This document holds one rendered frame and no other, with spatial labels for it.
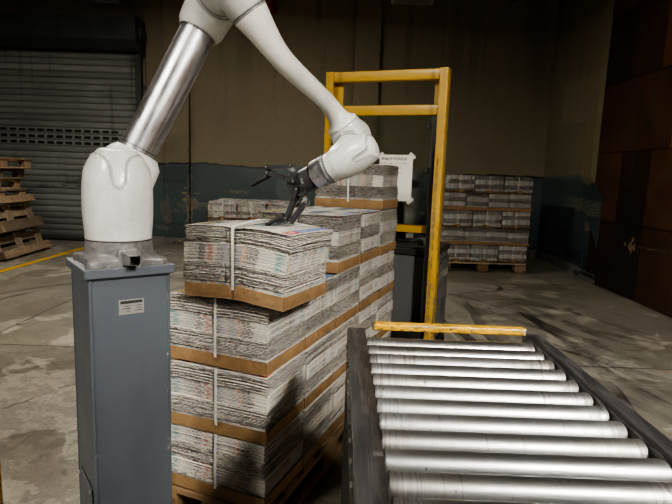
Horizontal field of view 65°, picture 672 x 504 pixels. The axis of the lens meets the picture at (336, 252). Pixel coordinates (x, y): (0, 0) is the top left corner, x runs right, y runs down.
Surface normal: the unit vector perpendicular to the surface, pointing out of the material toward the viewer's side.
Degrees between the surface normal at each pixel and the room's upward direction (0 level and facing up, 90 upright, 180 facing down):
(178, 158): 90
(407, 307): 90
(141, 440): 90
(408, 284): 90
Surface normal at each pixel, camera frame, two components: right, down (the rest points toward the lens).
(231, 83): -0.01, 0.14
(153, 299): 0.60, 0.14
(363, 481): 0.04, -0.99
